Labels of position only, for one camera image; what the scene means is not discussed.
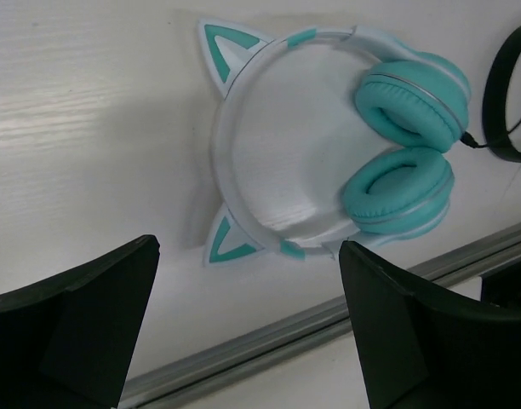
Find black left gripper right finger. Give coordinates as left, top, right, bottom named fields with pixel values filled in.
left=339, top=241, right=521, bottom=408

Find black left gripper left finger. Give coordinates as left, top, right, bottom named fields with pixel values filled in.
left=0, top=235, right=160, bottom=408

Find teal white cat-ear headphones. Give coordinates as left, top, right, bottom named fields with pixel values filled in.
left=198, top=19, right=471, bottom=267

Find thin black headset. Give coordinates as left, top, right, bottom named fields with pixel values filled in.
left=460, top=26, right=521, bottom=164

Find aluminium table edge rail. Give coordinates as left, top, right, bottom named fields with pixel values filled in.
left=119, top=222, right=521, bottom=408

